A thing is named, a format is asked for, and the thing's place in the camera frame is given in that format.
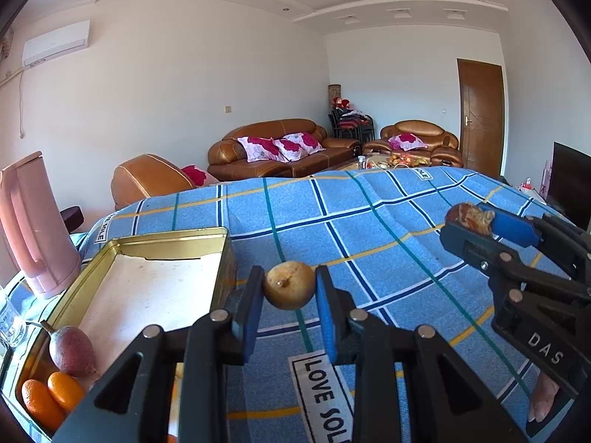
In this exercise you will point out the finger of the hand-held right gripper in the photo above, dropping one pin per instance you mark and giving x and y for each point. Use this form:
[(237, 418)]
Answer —
[(471, 244), (515, 230)]

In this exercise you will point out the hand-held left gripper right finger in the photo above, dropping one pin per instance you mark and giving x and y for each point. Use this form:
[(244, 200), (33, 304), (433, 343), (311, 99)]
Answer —
[(330, 323)]

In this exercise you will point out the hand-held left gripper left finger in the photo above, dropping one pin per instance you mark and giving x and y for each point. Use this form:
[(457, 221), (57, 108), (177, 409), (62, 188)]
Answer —
[(247, 318)]

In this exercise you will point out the dark brown mangosteen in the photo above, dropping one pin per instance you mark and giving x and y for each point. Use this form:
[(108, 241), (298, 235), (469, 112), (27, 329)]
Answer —
[(466, 217)]

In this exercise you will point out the small yellow pear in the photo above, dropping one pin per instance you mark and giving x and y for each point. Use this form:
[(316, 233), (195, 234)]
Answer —
[(291, 286)]

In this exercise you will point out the gold metal tin box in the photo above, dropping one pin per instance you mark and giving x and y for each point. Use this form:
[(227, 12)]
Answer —
[(138, 295)]

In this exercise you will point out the purple beetroot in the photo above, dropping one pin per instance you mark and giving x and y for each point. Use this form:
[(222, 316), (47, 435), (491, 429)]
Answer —
[(71, 350)]

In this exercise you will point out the person's right hand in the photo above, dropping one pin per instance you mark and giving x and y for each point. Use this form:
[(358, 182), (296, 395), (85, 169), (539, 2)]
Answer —
[(545, 397)]

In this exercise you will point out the black television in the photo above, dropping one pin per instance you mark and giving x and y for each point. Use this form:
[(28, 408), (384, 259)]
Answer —
[(572, 180)]

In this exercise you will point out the blue plaid tablecloth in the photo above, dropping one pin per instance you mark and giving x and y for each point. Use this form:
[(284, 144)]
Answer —
[(392, 221)]

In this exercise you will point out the brown leather armchair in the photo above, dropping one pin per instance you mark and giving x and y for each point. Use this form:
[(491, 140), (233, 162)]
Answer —
[(443, 147), (147, 180)]

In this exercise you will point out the brown wooden door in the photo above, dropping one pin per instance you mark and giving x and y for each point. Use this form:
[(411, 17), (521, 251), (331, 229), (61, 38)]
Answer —
[(480, 120)]

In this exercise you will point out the pink floral pillow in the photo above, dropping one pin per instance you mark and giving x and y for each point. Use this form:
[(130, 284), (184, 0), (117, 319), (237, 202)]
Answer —
[(258, 148), (300, 144), (406, 140), (198, 176)]

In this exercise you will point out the coffee table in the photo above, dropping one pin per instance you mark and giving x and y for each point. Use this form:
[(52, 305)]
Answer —
[(346, 166)]

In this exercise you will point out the brown leather sofa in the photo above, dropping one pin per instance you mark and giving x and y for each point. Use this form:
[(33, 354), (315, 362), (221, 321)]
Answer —
[(304, 161)]

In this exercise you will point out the stacked dark chairs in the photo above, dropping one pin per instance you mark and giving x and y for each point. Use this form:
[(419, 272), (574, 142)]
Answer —
[(353, 129)]

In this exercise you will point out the red plush toys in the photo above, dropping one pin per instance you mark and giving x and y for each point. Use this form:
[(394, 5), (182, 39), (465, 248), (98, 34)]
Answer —
[(342, 104)]

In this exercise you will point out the dark round stool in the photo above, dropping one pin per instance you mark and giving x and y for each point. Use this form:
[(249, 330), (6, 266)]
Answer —
[(74, 219)]

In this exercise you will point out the tall patterned vase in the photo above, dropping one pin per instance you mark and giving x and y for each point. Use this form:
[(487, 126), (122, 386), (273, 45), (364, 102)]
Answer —
[(334, 94)]

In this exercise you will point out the pink electric kettle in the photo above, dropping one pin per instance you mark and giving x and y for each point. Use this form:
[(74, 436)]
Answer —
[(32, 240)]

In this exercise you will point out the clear glass bottle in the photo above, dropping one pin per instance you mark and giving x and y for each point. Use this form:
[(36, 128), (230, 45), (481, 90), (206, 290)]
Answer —
[(11, 327)]

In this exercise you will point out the white air conditioner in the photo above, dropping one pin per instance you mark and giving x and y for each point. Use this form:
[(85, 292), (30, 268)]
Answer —
[(55, 44)]

